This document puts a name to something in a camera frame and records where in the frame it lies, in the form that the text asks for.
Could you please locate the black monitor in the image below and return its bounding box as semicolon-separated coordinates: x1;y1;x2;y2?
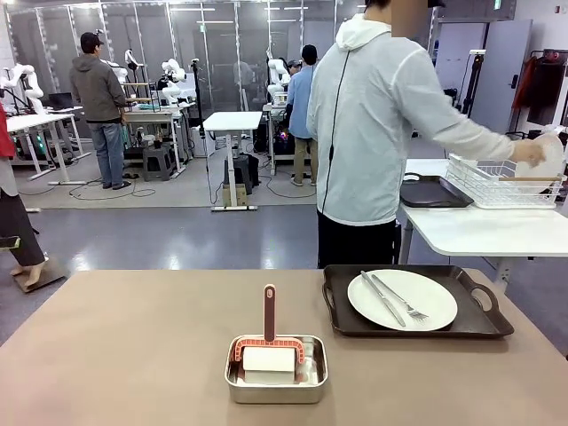
47;91;75;110

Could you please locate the silver fork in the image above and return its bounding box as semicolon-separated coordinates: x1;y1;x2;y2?
371;273;430;321

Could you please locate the metal frame workbench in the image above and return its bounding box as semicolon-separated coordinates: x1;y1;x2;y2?
122;108;196;178

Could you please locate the dark brown serving tray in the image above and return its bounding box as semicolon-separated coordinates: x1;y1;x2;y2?
398;174;475;209
322;264;515;339

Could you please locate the steel rectangular tray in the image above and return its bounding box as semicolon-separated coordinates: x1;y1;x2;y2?
225;335;329;404

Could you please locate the clothes rack with garments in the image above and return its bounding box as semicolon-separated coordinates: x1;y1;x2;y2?
509;48;568;134

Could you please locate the person in grey hoodie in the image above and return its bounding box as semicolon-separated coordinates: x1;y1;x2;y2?
68;31;133;191

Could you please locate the cardboard box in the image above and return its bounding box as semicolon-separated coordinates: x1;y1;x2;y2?
221;184;249;209

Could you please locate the person in red jacket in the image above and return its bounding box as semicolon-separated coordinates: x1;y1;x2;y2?
0;104;48;288

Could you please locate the person in blue shirt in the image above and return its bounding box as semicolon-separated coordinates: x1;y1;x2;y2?
286;43;320;187

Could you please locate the white side table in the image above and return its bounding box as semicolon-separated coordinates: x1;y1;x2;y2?
398;158;568;258

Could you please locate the silver knife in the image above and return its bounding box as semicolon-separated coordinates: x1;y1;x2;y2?
359;270;407;328

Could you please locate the person in white jacket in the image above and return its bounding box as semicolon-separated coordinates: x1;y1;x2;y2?
305;0;546;270

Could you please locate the brown flat floor board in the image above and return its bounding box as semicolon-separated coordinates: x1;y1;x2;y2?
12;257;67;294

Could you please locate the person's right hand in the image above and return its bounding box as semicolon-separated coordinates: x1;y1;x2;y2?
509;139;546;169

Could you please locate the person's right forearm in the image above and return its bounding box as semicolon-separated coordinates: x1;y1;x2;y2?
447;106;518;159

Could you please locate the white standing table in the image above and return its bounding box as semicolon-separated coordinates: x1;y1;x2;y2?
202;110;264;212

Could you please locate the red lint roller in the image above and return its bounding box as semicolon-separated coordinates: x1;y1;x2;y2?
233;283;309;372

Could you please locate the white wire dish rack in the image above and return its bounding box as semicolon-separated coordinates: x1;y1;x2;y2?
446;153;568;209

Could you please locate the clear plastic cutlery holder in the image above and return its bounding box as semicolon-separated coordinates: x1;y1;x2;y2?
446;153;483;183

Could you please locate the white office desk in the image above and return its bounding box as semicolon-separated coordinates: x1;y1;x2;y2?
6;113;92;185

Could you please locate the grey plastic stool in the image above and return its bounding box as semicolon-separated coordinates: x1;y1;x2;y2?
142;144;175;182

